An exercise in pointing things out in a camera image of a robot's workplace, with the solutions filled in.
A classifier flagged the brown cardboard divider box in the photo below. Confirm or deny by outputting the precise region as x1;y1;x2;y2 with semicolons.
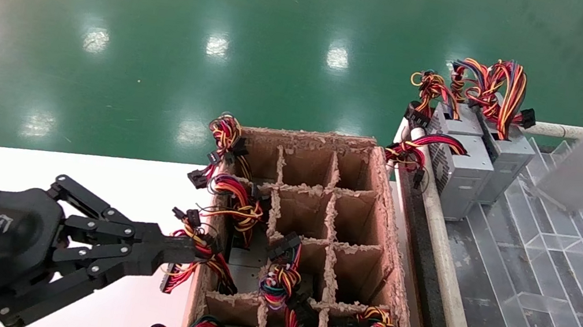
182;113;461;327

